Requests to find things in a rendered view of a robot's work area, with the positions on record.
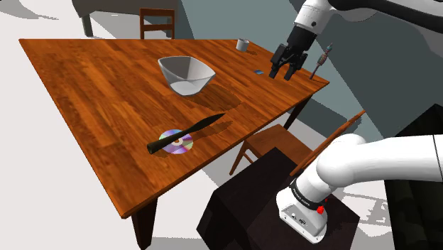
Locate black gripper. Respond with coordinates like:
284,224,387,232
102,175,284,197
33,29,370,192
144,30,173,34
268,24,318,82

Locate brown wooden table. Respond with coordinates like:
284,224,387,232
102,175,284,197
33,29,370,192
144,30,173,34
18,38,330,250

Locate dark grey table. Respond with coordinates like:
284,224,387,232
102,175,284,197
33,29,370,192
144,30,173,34
71,0,181,38

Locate small grey cup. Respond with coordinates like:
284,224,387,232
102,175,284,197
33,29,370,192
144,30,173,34
236,38,251,53

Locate slender brown stick figure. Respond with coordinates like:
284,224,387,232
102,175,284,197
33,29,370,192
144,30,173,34
309,43,334,80

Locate shiny compact disc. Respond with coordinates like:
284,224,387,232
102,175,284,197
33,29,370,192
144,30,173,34
158,129,194,156

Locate white bowl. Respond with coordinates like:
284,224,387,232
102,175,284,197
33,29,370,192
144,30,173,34
158,55,217,97

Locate black knife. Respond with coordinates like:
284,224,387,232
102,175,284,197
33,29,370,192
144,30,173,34
146,113,226,156

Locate dark robot stand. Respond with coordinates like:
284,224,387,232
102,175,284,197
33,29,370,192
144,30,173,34
196,146,361,250

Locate brown wooden chair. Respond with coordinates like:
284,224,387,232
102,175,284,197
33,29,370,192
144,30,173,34
139,7,175,40
229,109,366,178

